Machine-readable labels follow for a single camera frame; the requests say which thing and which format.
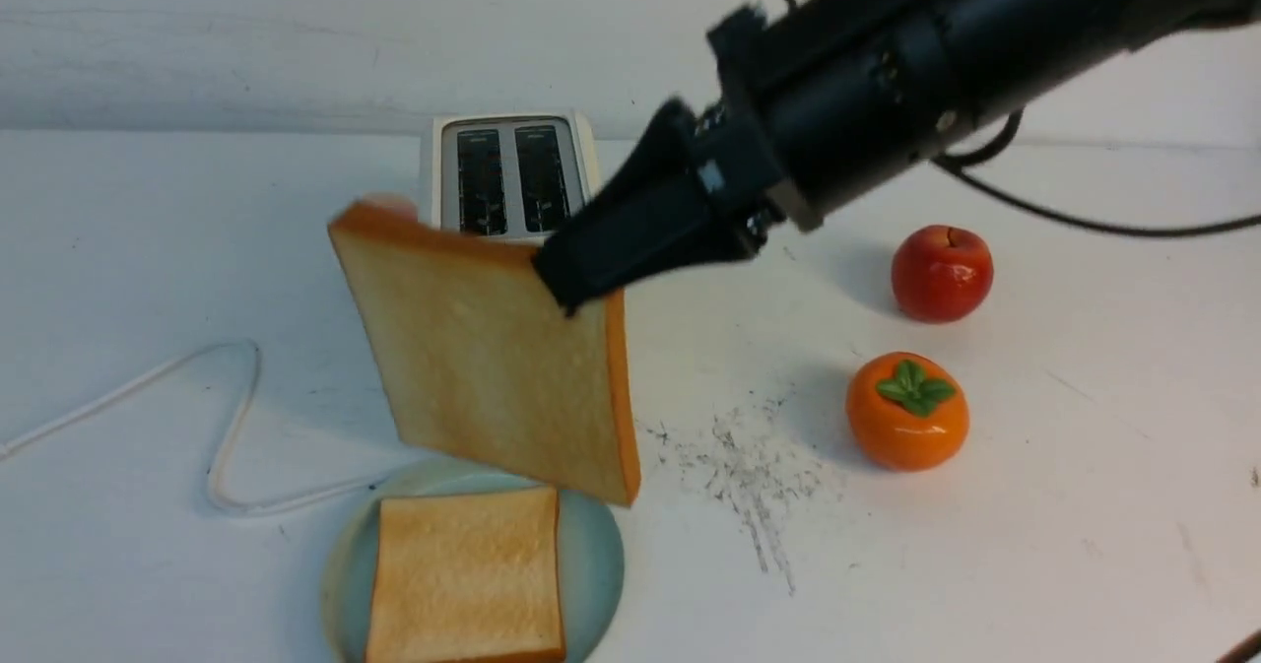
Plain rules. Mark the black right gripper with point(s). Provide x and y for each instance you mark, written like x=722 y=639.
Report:
x=817 y=107

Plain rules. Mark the toast slice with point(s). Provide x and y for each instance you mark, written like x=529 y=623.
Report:
x=478 y=361
x=469 y=578

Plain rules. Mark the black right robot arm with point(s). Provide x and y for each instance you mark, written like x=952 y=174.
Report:
x=1022 y=49

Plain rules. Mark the white two-slot toaster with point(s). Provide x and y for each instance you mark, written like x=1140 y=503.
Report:
x=509 y=176

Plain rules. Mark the pink peach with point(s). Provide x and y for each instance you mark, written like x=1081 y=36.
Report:
x=394 y=203

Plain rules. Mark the red apple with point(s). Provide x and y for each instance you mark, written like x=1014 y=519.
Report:
x=941 y=274

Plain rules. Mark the orange persimmon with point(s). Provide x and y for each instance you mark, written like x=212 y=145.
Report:
x=906 y=413

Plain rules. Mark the light blue round plate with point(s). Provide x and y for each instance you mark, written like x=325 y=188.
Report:
x=591 y=556

